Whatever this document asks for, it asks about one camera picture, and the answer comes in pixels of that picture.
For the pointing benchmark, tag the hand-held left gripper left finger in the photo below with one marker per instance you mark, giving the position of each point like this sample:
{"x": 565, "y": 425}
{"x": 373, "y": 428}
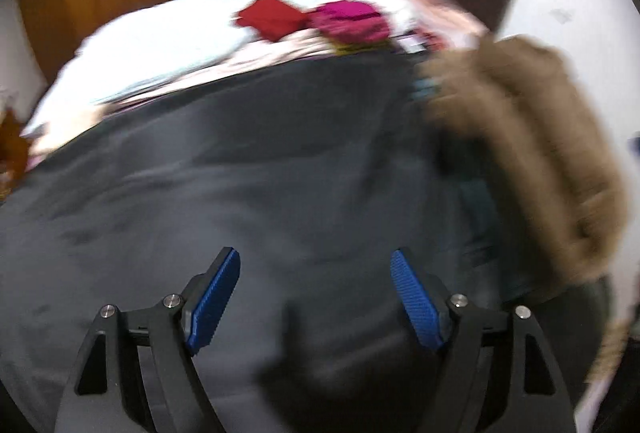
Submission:
{"x": 215, "y": 303}

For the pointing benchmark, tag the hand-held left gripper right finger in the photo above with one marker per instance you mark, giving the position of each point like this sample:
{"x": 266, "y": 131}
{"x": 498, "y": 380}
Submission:
{"x": 415, "y": 303}

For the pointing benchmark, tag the brown fleece garment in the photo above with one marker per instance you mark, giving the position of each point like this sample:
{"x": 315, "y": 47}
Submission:
{"x": 540, "y": 138}

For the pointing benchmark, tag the black satin bed cover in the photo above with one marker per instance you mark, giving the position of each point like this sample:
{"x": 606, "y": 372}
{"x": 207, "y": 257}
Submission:
{"x": 225, "y": 163}

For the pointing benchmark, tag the white quilt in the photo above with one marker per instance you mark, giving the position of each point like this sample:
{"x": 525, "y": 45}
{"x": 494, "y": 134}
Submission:
{"x": 165, "y": 43}

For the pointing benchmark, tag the magenta garment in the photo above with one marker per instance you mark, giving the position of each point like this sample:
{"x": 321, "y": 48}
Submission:
{"x": 350, "y": 23}

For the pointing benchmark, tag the red garment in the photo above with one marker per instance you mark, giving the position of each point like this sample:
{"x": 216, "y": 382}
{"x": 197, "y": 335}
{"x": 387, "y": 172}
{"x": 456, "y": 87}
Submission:
{"x": 272, "y": 18}

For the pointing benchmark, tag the pink striped cloth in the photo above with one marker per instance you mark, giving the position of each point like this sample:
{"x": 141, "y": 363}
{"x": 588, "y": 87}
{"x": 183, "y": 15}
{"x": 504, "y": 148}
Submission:
{"x": 445, "y": 13}

